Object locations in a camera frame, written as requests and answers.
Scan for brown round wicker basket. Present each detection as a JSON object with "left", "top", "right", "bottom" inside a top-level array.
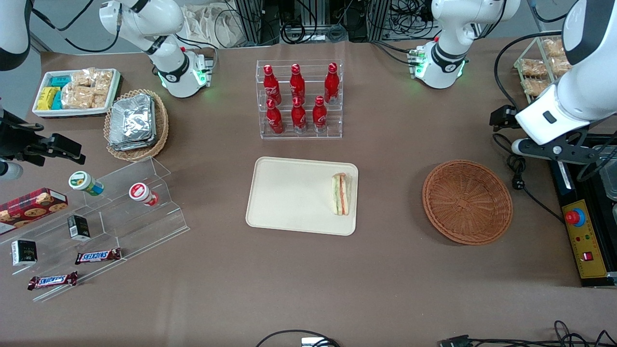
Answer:
[{"left": 422, "top": 160, "right": 514, "bottom": 246}]

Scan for clear plastic container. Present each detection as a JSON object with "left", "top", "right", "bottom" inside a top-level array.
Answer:
[{"left": 598, "top": 153, "right": 617, "bottom": 201}]

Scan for black control box yellow panel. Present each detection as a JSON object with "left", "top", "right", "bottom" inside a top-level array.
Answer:
[{"left": 549, "top": 135, "right": 617, "bottom": 288}]

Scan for triangle sandwich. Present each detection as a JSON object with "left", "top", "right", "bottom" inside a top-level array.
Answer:
[{"left": 331, "top": 173, "right": 352, "bottom": 216}]

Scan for black cable connector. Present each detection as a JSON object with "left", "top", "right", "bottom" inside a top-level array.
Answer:
[{"left": 439, "top": 334, "right": 476, "bottom": 347}]

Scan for black looped floor cable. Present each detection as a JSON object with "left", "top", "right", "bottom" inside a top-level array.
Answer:
[{"left": 255, "top": 329, "right": 341, "bottom": 347}]

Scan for Snickers chocolate bar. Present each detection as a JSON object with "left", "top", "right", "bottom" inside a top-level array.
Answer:
[
  {"left": 27, "top": 271, "right": 79, "bottom": 291},
  {"left": 75, "top": 248, "right": 122, "bottom": 265}
]

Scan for stack of foil containers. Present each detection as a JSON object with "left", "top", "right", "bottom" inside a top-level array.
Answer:
[{"left": 108, "top": 93, "right": 157, "bottom": 151}]

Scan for red-lid white cup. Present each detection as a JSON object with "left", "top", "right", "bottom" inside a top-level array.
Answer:
[{"left": 129, "top": 182, "right": 160, "bottom": 207}]

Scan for red tartan cookie box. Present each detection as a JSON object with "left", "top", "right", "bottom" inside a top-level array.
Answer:
[{"left": 0, "top": 187, "right": 68, "bottom": 236}]

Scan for white cloth bag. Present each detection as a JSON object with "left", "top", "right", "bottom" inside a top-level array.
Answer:
[{"left": 182, "top": 4, "right": 241, "bottom": 49}]

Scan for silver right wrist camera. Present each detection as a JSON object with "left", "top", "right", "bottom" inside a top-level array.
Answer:
[{"left": 0, "top": 160, "right": 23, "bottom": 180}]

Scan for red cola bottle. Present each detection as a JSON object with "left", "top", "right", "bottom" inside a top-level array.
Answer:
[
  {"left": 263, "top": 65, "right": 282, "bottom": 105},
  {"left": 290, "top": 64, "right": 307, "bottom": 103},
  {"left": 312, "top": 95, "right": 328, "bottom": 133},
  {"left": 266, "top": 99, "right": 284, "bottom": 135},
  {"left": 324, "top": 63, "right": 340, "bottom": 105},
  {"left": 291, "top": 96, "right": 308, "bottom": 134}
]

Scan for beige plastic tray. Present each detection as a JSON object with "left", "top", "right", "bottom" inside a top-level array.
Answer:
[{"left": 245, "top": 157, "right": 360, "bottom": 237}]

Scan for small black box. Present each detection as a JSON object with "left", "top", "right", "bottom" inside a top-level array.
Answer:
[
  {"left": 67, "top": 214, "right": 91, "bottom": 241},
  {"left": 11, "top": 240, "right": 38, "bottom": 267}
]

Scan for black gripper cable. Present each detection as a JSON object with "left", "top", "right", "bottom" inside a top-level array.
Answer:
[{"left": 495, "top": 31, "right": 564, "bottom": 110}]

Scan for yellow snack pack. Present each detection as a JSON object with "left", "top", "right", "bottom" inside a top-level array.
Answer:
[{"left": 37, "top": 87, "right": 61, "bottom": 111}]

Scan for tan oval wicker basket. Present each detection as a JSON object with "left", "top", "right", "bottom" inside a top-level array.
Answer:
[{"left": 104, "top": 89, "right": 170, "bottom": 162}]

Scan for clear acrylic stepped shelf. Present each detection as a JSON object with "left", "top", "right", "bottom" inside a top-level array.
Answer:
[{"left": 0, "top": 156, "right": 189, "bottom": 303}]

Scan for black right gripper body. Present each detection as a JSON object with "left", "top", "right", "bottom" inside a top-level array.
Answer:
[{"left": 0, "top": 110, "right": 44, "bottom": 160}]

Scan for white wire rack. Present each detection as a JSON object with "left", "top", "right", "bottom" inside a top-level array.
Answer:
[{"left": 513, "top": 34, "right": 574, "bottom": 105}]

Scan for green-lid white cup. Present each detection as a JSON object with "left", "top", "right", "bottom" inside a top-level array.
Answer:
[{"left": 68, "top": 171, "right": 104, "bottom": 196}]

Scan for clear acrylic bottle rack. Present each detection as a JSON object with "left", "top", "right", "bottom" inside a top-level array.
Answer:
[{"left": 256, "top": 59, "right": 344, "bottom": 140}]

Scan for black coiled cable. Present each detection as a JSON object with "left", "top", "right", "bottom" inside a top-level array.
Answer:
[{"left": 281, "top": 20, "right": 320, "bottom": 45}]

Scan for white rectangular snack tray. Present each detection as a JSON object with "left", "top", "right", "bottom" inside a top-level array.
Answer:
[{"left": 32, "top": 68, "right": 122, "bottom": 119}]

